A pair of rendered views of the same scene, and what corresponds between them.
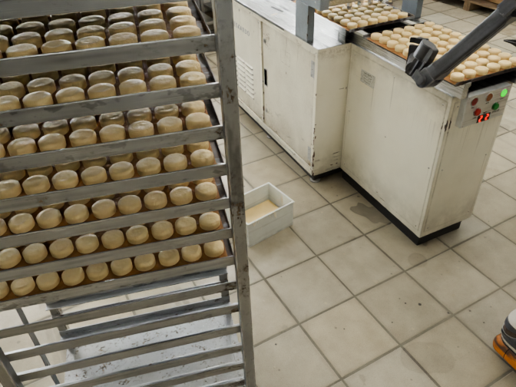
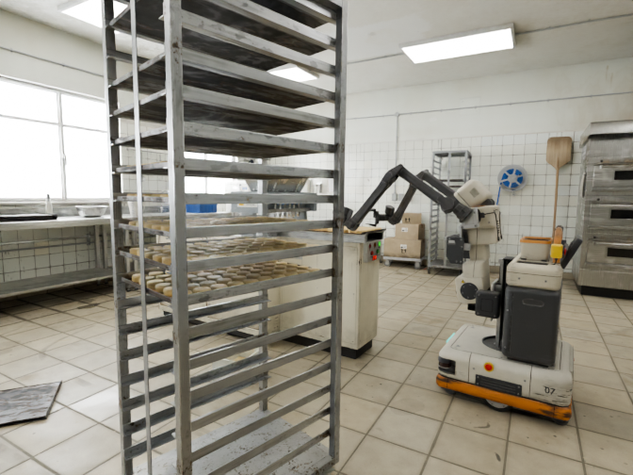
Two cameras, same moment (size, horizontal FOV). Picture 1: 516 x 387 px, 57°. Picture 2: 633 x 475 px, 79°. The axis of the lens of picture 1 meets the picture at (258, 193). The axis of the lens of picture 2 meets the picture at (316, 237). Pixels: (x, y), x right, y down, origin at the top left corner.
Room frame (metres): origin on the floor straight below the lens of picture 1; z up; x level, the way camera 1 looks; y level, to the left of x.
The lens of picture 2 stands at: (-0.32, 0.87, 1.15)
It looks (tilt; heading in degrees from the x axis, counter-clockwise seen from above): 6 degrees down; 327
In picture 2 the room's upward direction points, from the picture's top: 1 degrees clockwise
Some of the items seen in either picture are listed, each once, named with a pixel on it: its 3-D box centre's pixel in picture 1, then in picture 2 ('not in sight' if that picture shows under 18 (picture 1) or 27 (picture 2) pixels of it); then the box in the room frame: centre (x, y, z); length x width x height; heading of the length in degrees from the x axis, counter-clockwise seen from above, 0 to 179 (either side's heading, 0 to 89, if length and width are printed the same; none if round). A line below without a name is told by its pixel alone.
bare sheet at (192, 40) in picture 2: not in sight; (227, 35); (0.97, 0.40, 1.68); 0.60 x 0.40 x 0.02; 103
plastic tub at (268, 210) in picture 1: (259, 213); (239, 363); (1.94, 0.00, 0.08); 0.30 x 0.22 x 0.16; 125
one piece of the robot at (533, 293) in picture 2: not in sight; (527, 296); (0.85, -1.34, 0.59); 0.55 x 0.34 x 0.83; 114
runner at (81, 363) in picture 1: (133, 348); (267, 364); (0.78, 0.35, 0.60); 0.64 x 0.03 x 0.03; 103
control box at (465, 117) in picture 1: (483, 104); (372, 250); (1.76, -0.94, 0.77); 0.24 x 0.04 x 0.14; 115
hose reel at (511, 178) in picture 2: not in sight; (510, 202); (3.00, -4.70, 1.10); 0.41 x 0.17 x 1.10; 28
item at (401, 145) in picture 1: (411, 133); (328, 287); (2.09, -0.79, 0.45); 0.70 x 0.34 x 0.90; 25
